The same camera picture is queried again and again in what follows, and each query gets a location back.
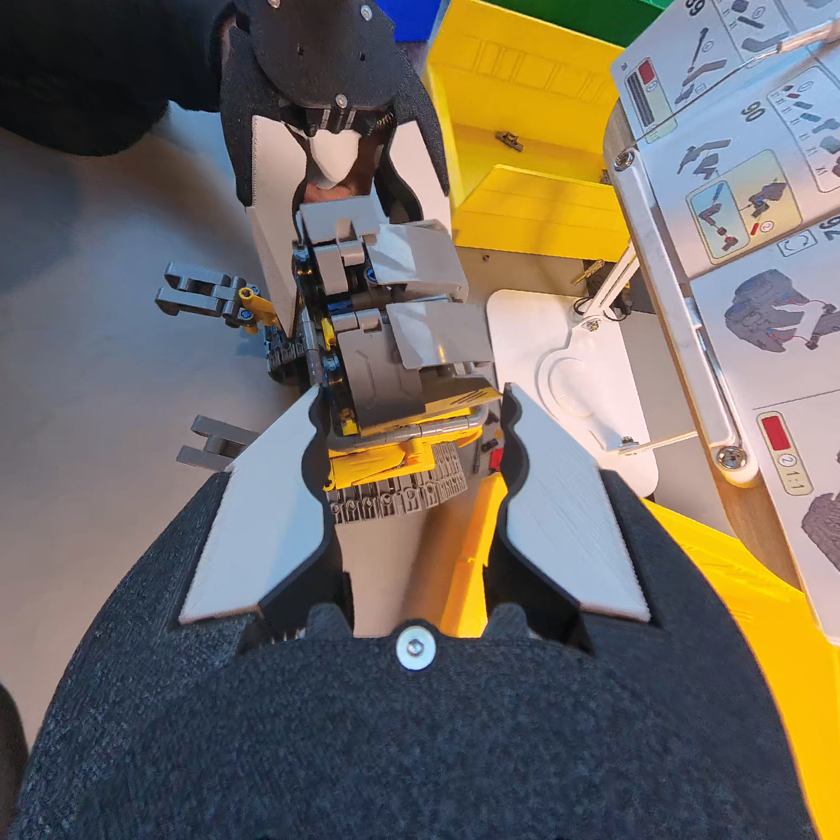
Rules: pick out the blue plastic bin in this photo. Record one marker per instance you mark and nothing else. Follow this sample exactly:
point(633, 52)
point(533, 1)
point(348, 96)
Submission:
point(414, 16)

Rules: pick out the yellow plastic bin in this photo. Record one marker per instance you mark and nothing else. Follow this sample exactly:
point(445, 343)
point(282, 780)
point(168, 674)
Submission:
point(538, 197)
point(761, 656)

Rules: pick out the small dark building piece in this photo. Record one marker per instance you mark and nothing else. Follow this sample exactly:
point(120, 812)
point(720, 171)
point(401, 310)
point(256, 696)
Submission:
point(509, 141)

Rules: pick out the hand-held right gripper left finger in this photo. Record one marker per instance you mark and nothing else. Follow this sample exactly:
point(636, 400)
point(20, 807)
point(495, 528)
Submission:
point(263, 538)

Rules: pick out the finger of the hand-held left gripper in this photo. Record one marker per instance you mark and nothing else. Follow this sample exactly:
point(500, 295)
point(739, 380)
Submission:
point(273, 210)
point(418, 164)

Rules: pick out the grey toy robot head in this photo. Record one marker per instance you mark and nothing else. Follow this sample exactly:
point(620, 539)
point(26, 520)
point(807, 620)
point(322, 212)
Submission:
point(407, 315)

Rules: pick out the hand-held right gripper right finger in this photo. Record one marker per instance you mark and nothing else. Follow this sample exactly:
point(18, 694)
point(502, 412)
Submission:
point(571, 538)

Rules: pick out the yellow tracked toy robot body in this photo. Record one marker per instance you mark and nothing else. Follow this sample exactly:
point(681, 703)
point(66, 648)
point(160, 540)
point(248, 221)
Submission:
point(394, 462)

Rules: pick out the white book stand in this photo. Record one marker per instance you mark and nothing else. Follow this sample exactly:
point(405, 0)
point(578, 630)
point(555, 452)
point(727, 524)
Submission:
point(551, 355)

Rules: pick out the building instruction booklet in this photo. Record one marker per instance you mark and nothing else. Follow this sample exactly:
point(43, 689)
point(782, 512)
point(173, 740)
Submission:
point(748, 236)

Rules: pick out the green plastic bin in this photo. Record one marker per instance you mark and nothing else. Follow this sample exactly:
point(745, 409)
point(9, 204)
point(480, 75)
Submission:
point(591, 16)

